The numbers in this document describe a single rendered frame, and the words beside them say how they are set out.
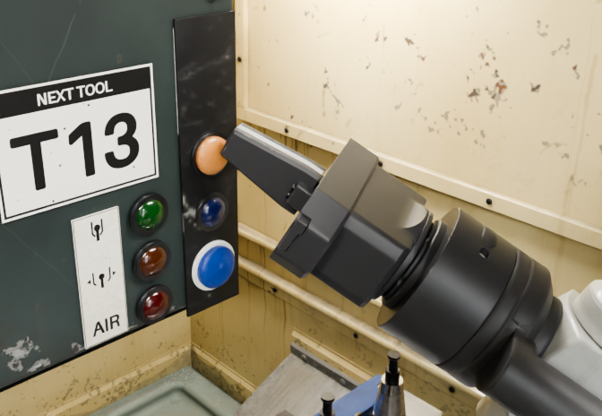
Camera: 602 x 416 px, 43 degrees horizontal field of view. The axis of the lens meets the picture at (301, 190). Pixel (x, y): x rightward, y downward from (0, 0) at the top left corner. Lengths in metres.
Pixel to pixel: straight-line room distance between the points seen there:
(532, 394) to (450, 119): 0.85
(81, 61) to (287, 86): 1.08
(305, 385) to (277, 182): 1.22
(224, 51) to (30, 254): 0.17
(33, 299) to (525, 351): 0.27
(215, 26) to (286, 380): 1.28
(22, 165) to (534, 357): 0.29
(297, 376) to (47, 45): 1.34
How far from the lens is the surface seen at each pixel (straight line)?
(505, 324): 0.45
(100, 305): 0.48
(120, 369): 1.97
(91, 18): 0.43
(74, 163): 0.44
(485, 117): 1.21
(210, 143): 0.48
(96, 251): 0.47
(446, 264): 0.44
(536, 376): 0.44
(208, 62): 0.47
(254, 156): 0.47
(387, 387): 0.92
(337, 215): 0.42
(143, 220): 0.47
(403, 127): 1.30
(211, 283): 0.52
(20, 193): 0.43
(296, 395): 1.66
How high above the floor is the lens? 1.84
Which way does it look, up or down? 23 degrees down
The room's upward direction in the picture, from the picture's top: 1 degrees clockwise
